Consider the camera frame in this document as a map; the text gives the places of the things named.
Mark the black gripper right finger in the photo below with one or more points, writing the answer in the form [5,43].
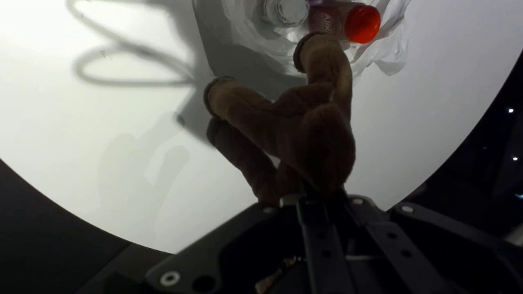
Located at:
[376,239]

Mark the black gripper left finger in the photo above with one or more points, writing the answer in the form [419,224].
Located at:
[313,229]

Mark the brown plush monkey toy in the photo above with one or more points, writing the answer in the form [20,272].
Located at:
[311,136]

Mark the red lid spice jar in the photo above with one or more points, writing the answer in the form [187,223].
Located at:
[362,25]

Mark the white plastic bag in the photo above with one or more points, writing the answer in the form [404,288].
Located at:
[386,55]

